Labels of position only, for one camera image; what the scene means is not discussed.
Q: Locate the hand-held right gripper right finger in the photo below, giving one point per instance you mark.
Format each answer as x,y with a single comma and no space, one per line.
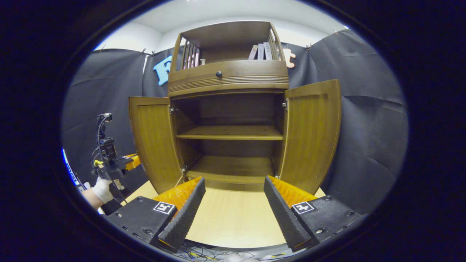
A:
287,222

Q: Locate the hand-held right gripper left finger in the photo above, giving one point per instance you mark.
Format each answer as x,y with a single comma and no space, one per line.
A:
180,222

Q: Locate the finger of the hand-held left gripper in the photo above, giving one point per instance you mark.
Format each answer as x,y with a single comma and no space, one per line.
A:
131,162

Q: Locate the wooden cabinet door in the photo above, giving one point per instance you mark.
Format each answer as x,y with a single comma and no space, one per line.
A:
154,142
311,134

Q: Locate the wooden double-door shoe cabinet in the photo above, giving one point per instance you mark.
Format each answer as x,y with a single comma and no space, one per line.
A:
233,78

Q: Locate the metal door hinge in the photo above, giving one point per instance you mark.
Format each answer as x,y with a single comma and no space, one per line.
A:
285,104

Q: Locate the wooden inner shelf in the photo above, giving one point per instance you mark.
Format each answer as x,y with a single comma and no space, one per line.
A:
229,133

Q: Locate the black backdrop cloth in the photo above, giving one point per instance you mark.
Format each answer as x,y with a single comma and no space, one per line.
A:
371,127

